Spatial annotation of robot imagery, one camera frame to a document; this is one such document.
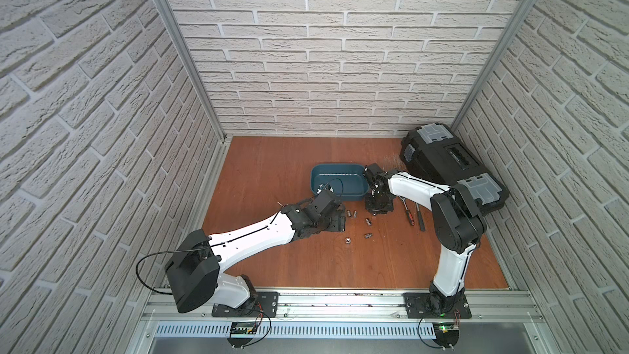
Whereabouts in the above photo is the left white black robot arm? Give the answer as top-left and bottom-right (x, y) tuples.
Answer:
(165, 188), (346, 316)

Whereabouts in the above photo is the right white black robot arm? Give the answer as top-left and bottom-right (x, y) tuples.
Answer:
(363, 164), (486, 316)

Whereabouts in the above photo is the teal plastic storage box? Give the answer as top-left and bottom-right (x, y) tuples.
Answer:
(311, 163), (370, 202)

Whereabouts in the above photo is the black grey toolbox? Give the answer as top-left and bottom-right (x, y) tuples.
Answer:
(400, 123), (509, 216)

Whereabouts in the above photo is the left green circuit board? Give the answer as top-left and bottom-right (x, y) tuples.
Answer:
(227, 322), (260, 348)

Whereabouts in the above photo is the green circuit board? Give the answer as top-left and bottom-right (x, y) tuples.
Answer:
(432, 324), (460, 351)
(227, 322), (260, 348)

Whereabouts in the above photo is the right green circuit board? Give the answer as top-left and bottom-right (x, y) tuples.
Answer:
(432, 324), (460, 351)

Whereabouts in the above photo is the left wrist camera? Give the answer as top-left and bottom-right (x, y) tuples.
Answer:
(314, 185), (330, 195)

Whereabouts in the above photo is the black handled tool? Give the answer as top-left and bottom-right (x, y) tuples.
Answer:
(415, 203), (426, 232)

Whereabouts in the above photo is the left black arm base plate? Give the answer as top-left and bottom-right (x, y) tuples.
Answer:
(211, 291), (279, 319)

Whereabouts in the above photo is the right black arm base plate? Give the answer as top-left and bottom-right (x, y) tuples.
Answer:
(402, 292), (472, 320)

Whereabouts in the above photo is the aluminium front rail frame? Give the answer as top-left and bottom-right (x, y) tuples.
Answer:
(126, 288), (559, 353)

